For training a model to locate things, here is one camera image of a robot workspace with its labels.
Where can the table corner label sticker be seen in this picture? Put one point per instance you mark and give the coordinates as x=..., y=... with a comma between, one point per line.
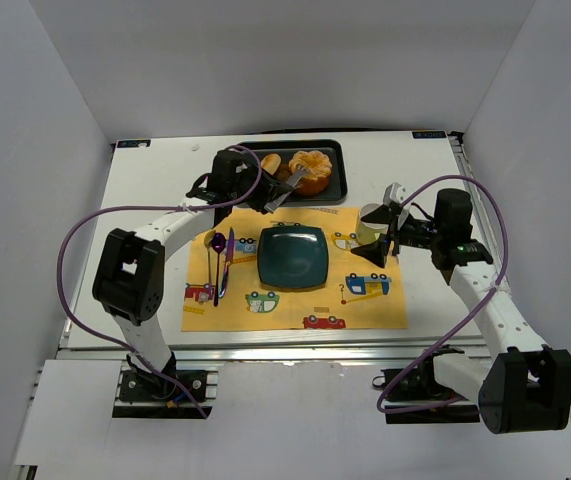
x=429, y=134
x=133, y=143

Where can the right table corner label sticker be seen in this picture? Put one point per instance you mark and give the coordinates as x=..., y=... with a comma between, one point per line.
x=429, y=134

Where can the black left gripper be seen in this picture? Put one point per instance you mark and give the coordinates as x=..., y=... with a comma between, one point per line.
x=263, y=189

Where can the pale yellow cup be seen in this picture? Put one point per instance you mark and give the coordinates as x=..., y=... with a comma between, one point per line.
x=367, y=232

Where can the dark teal square plate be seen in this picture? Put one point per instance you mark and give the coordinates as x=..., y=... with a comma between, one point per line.
x=293, y=257

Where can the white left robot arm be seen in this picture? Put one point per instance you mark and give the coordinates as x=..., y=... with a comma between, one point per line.
x=129, y=281

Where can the orange swirl bread loaf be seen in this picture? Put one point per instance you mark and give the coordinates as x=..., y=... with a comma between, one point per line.
x=317, y=169

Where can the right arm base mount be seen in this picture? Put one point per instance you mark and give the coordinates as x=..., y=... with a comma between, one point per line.
x=419, y=387

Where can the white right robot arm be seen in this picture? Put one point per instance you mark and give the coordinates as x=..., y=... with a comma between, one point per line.
x=527, y=386

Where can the iridescent purple spoon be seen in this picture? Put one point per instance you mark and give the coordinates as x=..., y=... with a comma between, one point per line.
x=218, y=244

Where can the iridescent purple knife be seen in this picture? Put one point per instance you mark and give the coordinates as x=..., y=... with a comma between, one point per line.
x=230, y=248

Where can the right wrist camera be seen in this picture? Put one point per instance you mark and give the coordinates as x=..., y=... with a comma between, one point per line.
x=394, y=194

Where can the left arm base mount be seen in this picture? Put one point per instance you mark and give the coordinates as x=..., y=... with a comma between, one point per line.
x=141, y=394

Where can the dark brown bread piece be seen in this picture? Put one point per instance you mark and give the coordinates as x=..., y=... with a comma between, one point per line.
x=283, y=173

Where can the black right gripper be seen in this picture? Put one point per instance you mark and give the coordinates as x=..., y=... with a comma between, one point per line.
x=394, y=234

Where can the round bagel bun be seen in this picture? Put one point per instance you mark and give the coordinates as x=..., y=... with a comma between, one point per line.
x=271, y=162

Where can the yellow car print placemat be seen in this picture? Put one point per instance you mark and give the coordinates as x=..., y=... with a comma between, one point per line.
x=356, y=295

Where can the black baking tray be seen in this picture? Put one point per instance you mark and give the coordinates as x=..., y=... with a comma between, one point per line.
x=333, y=194

